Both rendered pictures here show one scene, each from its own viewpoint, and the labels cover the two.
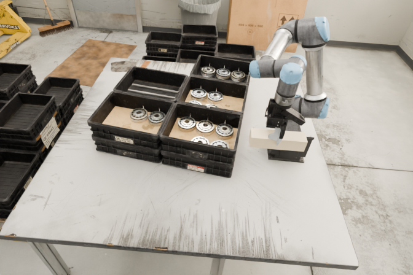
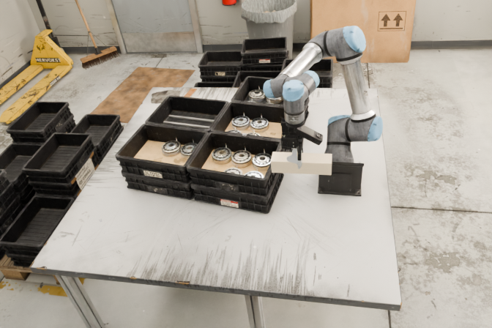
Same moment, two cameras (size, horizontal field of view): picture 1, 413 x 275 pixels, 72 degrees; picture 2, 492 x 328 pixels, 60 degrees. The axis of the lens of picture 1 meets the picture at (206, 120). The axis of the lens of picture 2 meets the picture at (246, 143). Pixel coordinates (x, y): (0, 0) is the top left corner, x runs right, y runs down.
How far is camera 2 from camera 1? 0.65 m
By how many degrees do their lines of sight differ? 11
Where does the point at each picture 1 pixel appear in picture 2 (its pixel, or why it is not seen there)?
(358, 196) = (471, 250)
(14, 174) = (50, 221)
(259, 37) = not seen: hidden behind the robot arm
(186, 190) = (217, 227)
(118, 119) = (150, 154)
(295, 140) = (318, 162)
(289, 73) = (288, 90)
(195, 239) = (220, 274)
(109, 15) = (162, 35)
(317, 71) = (356, 86)
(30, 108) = (66, 149)
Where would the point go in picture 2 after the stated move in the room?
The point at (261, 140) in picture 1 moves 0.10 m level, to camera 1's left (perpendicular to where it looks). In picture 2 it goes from (282, 163) to (257, 162)
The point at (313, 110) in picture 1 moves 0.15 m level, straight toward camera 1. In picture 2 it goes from (360, 132) to (346, 150)
